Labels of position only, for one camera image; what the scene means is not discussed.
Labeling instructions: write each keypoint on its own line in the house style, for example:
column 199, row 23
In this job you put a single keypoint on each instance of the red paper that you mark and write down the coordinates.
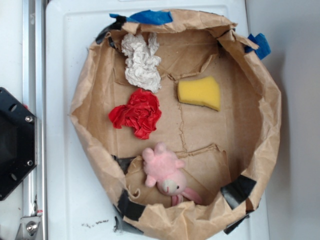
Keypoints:
column 141, row 113

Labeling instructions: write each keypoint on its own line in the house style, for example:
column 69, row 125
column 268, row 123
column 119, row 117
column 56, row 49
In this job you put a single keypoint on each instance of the crumpled white paper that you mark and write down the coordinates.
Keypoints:
column 141, row 63

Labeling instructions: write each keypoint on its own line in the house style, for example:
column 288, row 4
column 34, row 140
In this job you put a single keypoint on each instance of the brown paper bag bin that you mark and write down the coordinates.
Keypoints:
column 187, row 46

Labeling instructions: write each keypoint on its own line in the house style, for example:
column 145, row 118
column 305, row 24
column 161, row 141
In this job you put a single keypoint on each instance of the pink plush bunny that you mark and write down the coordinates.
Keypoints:
column 163, row 169

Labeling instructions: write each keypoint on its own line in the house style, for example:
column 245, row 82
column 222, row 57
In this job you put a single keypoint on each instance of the yellow sponge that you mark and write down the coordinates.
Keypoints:
column 201, row 92

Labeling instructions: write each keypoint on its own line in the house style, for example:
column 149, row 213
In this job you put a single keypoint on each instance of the black tape left bottom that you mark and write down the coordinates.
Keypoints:
column 128, row 208

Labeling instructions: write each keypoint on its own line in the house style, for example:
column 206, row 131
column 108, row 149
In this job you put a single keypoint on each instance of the black tape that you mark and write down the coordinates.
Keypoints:
column 128, row 208
column 238, row 191

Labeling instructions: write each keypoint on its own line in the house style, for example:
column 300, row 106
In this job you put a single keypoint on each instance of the blue tape top piece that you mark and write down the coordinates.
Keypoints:
column 148, row 17

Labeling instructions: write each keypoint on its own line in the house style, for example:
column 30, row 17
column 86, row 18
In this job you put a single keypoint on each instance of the blue tape piece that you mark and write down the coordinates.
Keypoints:
column 264, row 47
column 148, row 17

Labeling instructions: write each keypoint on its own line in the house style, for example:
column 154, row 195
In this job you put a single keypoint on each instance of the black tape right bottom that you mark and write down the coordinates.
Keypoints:
column 238, row 191

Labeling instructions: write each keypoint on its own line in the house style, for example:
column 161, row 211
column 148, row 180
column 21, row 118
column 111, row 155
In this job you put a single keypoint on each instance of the blue tape right piece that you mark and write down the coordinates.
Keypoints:
column 264, row 47

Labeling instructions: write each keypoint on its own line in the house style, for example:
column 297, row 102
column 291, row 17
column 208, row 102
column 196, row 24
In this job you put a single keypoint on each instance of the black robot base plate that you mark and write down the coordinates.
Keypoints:
column 17, row 143

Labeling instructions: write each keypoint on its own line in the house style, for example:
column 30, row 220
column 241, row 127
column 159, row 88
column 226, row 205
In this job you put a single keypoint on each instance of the aluminium rail frame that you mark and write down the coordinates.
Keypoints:
column 34, row 221

